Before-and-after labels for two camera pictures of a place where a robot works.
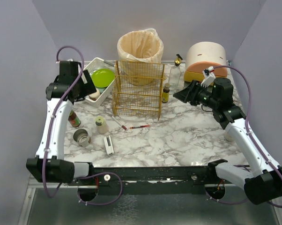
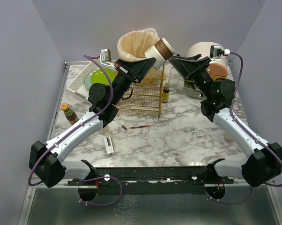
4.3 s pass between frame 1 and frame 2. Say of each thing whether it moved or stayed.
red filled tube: stayed
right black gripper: moved
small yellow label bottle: stayed
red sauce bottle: stayed
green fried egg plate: stayed
